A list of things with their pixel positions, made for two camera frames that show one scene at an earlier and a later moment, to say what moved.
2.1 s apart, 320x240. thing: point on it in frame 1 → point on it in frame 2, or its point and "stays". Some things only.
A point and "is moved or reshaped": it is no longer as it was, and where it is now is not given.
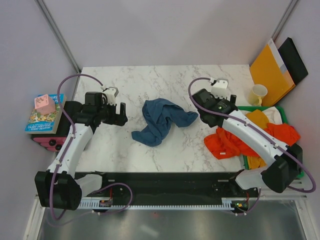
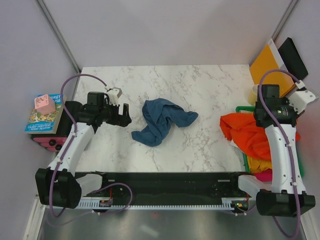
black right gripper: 213,96 → 285,102
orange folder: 268,70 stays
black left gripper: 116,119 stays
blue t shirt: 157,112 stays
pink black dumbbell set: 54,144 stays
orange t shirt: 221,144 is moved or reshaped
